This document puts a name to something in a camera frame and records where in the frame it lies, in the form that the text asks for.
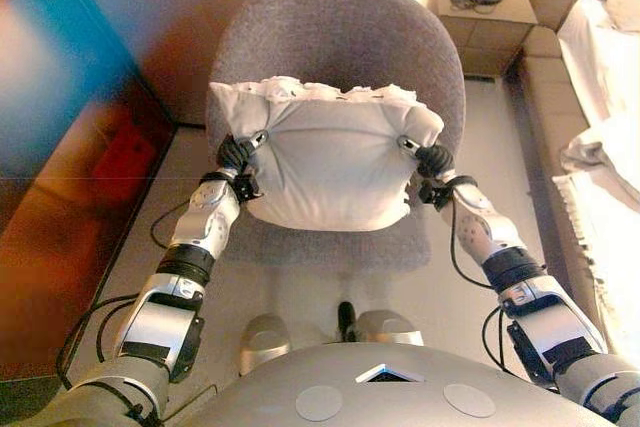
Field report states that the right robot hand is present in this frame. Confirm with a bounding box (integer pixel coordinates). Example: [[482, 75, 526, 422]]
[[396, 134, 455, 180]]

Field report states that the glossy dark cabinet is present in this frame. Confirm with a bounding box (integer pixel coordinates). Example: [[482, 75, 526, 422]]
[[0, 0, 177, 383]]

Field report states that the bed with white bedding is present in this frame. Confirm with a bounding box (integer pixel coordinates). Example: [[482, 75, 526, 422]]
[[504, 0, 640, 348]]

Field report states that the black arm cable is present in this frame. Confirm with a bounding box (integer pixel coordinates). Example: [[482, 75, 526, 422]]
[[55, 200, 192, 394], [448, 205, 507, 369]]

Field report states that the white sheet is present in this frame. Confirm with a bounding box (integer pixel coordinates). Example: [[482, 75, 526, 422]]
[[557, 0, 640, 124]]

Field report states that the white fringed throw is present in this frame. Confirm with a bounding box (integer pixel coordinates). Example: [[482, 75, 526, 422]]
[[551, 171, 640, 348]]

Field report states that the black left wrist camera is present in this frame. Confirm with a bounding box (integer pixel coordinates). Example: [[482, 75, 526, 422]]
[[233, 173, 262, 202]]

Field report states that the robot leg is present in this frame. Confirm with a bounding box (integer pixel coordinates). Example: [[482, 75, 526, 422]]
[[335, 300, 426, 348], [238, 313, 294, 377]]

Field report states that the grey fabric armchair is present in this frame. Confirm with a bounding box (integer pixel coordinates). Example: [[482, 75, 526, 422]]
[[205, 0, 466, 268]]

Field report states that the left robot leg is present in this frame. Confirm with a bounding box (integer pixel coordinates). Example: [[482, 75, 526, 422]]
[[238, 313, 294, 377]]

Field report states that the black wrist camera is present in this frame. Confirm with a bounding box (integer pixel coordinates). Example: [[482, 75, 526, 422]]
[[417, 183, 450, 212], [233, 173, 262, 202]]

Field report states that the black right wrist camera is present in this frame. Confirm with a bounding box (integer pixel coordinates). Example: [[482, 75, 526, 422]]
[[417, 183, 450, 212]]

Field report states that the right robot leg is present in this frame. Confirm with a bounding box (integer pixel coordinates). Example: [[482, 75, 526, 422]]
[[335, 300, 426, 348]]

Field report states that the white fringed cushion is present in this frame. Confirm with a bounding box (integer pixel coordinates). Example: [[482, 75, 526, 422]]
[[207, 75, 446, 233]]

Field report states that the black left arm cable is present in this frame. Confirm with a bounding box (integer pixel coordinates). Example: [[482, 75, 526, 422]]
[[55, 200, 192, 394]]

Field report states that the wooden nightstand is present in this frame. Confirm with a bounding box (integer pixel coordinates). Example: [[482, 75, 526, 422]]
[[427, 0, 540, 77]]

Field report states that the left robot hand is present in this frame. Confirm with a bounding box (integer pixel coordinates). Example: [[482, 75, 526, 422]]
[[215, 129, 272, 177]]

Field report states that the crumpled white blanket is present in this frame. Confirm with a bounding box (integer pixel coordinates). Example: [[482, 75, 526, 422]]
[[558, 125, 640, 209]]

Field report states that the grey robot torso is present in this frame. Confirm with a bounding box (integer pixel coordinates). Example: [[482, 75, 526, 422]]
[[164, 341, 619, 427]]

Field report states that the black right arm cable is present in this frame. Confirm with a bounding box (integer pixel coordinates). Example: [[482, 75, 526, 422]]
[[448, 205, 507, 369]]

